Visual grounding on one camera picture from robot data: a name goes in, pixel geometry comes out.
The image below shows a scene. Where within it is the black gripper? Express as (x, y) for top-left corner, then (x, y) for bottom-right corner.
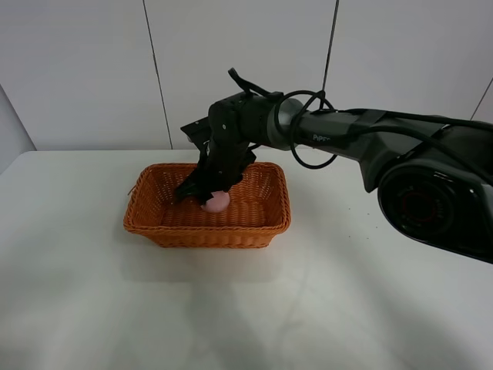
(176, 98), (270, 207)

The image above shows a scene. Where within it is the pink peach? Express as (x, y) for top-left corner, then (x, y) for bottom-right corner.
(201, 191), (230, 213)

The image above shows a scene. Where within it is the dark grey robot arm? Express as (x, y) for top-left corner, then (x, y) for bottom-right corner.
(176, 94), (492, 262)

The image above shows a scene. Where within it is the orange wicker basket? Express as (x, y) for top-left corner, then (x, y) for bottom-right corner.
(123, 162), (291, 249)

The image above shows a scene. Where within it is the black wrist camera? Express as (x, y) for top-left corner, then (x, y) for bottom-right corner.
(180, 117), (212, 151)

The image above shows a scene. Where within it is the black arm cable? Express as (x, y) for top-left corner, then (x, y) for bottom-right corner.
(226, 68), (493, 170)

